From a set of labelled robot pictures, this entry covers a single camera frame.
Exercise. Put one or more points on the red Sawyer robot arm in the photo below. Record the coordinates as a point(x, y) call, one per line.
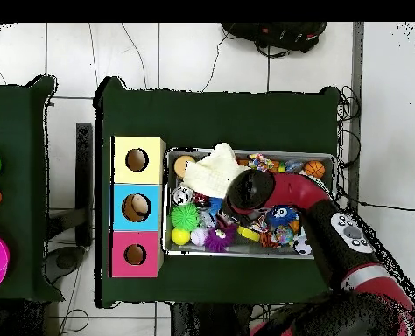
point(298, 189)

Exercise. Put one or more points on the shallow mesh bin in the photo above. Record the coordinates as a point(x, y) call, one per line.
point(228, 252)

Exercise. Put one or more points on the wooden box with three holes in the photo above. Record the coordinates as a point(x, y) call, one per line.
point(151, 238)

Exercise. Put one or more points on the cream yellow cloth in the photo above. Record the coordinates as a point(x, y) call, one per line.
point(211, 175)

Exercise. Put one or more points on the crushed silver can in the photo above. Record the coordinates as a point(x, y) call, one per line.
point(182, 196)

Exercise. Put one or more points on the pale orange foam ball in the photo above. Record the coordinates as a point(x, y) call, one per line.
point(181, 166)

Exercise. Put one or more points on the green spiky ball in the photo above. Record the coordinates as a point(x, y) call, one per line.
point(185, 217)

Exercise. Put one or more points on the white baseball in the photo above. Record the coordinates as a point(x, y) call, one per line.
point(198, 237)

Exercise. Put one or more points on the purple spiky toy with eyes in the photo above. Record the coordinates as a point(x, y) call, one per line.
point(216, 241)

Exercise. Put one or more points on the colourful knotted cloth toy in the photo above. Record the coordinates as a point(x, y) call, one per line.
point(260, 162)

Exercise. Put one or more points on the yellow ball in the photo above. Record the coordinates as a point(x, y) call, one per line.
point(180, 237)

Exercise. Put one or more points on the blue spiky toy with eyes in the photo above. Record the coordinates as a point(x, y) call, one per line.
point(281, 214)

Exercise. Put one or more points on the dark green tablecloth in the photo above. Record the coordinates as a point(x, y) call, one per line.
point(130, 112)
point(18, 140)

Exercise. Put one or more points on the small orange basketball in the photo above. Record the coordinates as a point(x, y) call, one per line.
point(314, 169)

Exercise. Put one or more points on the small soccer ball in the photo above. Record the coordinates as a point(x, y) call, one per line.
point(302, 247)

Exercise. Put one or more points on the black stand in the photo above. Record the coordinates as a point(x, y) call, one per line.
point(84, 175)

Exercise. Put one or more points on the black backpack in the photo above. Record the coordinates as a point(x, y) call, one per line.
point(281, 35)

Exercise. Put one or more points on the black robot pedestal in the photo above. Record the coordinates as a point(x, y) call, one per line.
point(207, 322)

